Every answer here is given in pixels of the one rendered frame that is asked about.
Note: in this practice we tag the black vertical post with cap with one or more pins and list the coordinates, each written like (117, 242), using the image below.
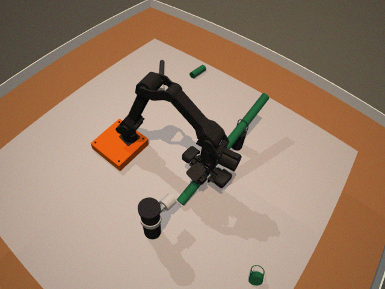
(149, 210)

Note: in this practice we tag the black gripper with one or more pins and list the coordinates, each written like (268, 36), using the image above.
(218, 176)

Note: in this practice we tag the grey faceted cup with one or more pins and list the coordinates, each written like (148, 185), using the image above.
(166, 203)

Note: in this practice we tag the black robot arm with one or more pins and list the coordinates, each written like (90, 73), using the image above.
(211, 136)

